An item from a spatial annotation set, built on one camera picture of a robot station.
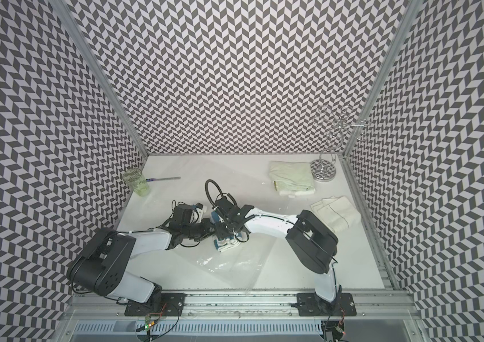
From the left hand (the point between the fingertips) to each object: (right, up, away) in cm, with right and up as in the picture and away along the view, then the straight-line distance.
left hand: (220, 230), depth 89 cm
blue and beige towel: (+3, -3, -6) cm, 8 cm away
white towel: (+52, +7, +7) cm, 53 cm away
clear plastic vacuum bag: (+8, -11, -7) cm, 15 cm away
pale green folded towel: (+33, +22, +16) cm, 43 cm away
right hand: (+1, -1, -2) cm, 3 cm away
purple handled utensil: (-32, +21, +16) cm, 42 cm away
